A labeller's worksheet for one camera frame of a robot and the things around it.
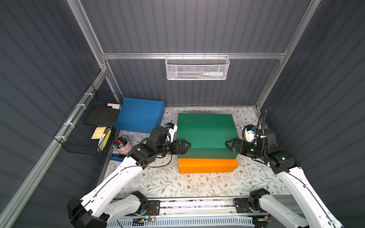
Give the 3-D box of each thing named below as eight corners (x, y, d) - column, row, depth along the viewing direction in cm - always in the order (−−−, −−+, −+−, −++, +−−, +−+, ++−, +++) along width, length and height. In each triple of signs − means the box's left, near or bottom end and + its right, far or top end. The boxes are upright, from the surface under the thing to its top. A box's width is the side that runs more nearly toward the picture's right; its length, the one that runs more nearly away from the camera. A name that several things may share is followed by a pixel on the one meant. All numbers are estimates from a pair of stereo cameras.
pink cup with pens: (119, 157, 95) (110, 146, 84) (119, 148, 99) (111, 137, 88) (133, 153, 96) (126, 143, 85) (132, 145, 100) (126, 134, 89)
